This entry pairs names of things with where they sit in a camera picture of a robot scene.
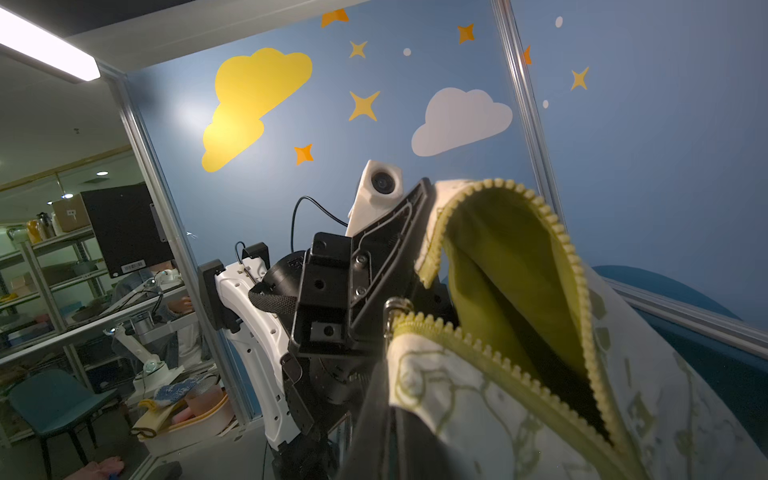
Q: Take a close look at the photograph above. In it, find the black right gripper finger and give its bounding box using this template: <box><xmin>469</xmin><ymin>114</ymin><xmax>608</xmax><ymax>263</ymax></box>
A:
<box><xmin>337</xmin><ymin>361</ymin><xmax>398</xmax><ymax>480</ymax></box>

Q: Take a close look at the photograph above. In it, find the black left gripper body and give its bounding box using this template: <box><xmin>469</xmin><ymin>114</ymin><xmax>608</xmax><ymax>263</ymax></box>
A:
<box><xmin>249</xmin><ymin>178</ymin><xmax>456</xmax><ymax>420</ymax></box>

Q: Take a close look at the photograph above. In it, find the cream green printed jacket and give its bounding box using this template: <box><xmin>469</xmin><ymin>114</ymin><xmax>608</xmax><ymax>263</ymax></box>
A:
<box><xmin>387</xmin><ymin>179</ymin><xmax>767</xmax><ymax>479</ymax></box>

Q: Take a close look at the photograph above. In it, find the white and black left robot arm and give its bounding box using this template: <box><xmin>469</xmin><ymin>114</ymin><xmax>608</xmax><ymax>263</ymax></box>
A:
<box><xmin>198</xmin><ymin>179</ymin><xmax>463</xmax><ymax>452</ymax></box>

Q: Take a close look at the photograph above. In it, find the black computer monitor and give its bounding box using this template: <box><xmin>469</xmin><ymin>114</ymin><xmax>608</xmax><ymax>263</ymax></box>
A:
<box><xmin>81</xmin><ymin>182</ymin><xmax>174</xmax><ymax>278</ymax></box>

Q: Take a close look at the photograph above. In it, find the cardboard box on shelf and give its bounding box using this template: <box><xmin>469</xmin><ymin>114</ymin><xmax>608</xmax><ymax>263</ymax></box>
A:
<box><xmin>52</xmin><ymin>194</ymin><xmax>91</xmax><ymax>233</ymax></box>

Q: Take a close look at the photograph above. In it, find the metal storage shelf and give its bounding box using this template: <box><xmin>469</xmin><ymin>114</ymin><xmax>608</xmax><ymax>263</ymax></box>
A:
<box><xmin>0</xmin><ymin>223</ymin><xmax>205</xmax><ymax>433</ymax></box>

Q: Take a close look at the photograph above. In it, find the teal chair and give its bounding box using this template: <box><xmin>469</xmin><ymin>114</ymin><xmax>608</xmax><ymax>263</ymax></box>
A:
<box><xmin>8</xmin><ymin>369</ymin><xmax>120</xmax><ymax>479</ymax></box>

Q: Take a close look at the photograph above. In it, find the ceiling strip light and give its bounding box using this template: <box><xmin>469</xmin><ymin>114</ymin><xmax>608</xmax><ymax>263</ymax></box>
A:
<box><xmin>1</xmin><ymin>8</ymin><xmax>101</xmax><ymax>83</ymax></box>

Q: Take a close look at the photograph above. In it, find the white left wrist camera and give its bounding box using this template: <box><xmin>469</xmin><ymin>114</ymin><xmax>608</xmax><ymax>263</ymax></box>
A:
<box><xmin>345</xmin><ymin>160</ymin><xmax>404</xmax><ymax>237</ymax></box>

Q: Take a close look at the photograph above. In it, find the aluminium left frame post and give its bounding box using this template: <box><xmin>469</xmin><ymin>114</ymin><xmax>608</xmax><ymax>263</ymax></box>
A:
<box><xmin>491</xmin><ymin>0</ymin><xmax>565</xmax><ymax>223</ymax></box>

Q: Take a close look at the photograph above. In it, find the aluminium back frame rail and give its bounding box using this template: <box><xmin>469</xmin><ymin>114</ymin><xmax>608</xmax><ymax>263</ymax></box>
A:
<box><xmin>604</xmin><ymin>278</ymin><xmax>767</xmax><ymax>360</ymax></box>

